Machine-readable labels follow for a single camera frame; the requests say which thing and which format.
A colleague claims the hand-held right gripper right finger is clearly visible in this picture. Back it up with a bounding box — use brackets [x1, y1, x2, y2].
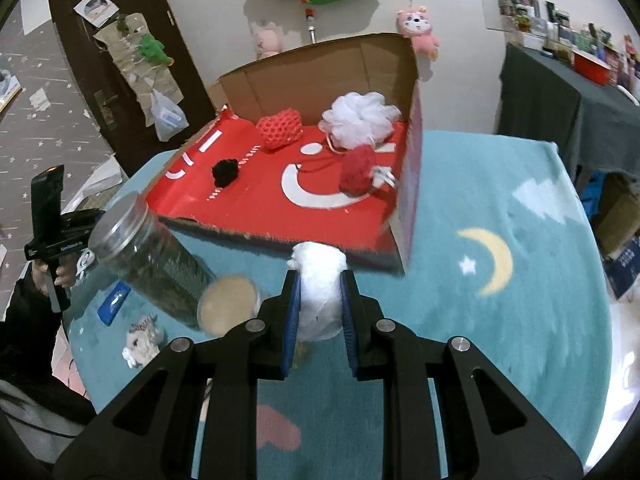
[340, 269, 586, 480]

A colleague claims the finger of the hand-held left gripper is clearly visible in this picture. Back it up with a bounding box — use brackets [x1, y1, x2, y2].
[62, 210, 104, 236]

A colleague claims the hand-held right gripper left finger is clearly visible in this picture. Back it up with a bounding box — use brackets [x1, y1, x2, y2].
[55, 269, 303, 480]

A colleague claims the white cloth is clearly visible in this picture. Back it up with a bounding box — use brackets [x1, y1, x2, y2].
[287, 241, 348, 343]

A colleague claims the beige round powder puff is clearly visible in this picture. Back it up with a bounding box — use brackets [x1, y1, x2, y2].
[196, 274, 263, 337]

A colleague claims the large glass jar metal lid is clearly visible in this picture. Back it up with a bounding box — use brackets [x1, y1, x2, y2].
[87, 191, 218, 331]

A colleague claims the blue packet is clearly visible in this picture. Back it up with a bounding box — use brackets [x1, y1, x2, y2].
[98, 282, 132, 325]

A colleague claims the white fluffy hair clip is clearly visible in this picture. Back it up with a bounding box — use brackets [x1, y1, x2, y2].
[121, 314, 166, 368]

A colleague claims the black scrunchie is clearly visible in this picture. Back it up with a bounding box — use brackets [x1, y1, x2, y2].
[211, 158, 241, 188]

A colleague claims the red fluffy towel white label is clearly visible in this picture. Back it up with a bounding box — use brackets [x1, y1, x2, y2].
[339, 144, 398, 196]

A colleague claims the orange foam net sleeve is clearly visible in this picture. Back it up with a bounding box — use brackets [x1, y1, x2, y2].
[256, 112, 304, 150]

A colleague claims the white mesh bath pouf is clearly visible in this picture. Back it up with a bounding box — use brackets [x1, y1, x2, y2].
[319, 91, 401, 151]

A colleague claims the cardboard box red inside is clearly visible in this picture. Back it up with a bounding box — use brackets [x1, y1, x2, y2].
[145, 32, 423, 277]

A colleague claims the person's left forearm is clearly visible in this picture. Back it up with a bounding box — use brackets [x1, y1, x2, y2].
[0, 275, 66, 376]

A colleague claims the person's left hand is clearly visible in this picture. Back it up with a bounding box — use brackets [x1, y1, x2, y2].
[31, 259, 85, 297]

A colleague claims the framed picture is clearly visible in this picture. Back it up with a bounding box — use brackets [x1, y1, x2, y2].
[0, 67, 23, 111]

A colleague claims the teal printed blanket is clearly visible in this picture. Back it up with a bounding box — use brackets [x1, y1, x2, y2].
[65, 130, 613, 480]

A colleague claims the dark brown door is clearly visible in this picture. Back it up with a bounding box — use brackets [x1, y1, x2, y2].
[47, 0, 216, 181]

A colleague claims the clear plastic bag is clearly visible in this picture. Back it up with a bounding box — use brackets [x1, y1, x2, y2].
[150, 89, 190, 142]

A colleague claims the beige hanging door organizer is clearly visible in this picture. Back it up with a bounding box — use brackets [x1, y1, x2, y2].
[92, 12, 183, 128]

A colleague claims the green plush frog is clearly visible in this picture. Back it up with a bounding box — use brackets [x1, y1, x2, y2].
[137, 32, 173, 66]

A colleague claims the photo on door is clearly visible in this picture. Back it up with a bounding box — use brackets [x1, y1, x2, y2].
[74, 0, 117, 28]

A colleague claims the pink plush toy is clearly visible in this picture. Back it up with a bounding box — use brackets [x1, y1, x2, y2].
[251, 22, 283, 58]
[396, 5, 442, 61]

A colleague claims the blue box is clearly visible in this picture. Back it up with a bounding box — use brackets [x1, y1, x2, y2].
[602, 237, 640, 301]

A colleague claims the brown cardboard carton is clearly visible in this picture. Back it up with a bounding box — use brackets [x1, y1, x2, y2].
[592, 172, 640, 256]

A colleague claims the table with dark cloth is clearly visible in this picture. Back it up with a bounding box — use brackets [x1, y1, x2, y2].
[498, 42, 640, 181]

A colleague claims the red basin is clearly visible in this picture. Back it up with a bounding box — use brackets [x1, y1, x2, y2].
[572, 50, 613, 86]

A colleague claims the row of cosmetic bottles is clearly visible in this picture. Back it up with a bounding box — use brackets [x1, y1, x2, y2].
[497, 0, 640, 106]

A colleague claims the metal door handle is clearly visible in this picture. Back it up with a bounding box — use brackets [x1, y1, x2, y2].
[92, 91, 121, 133]

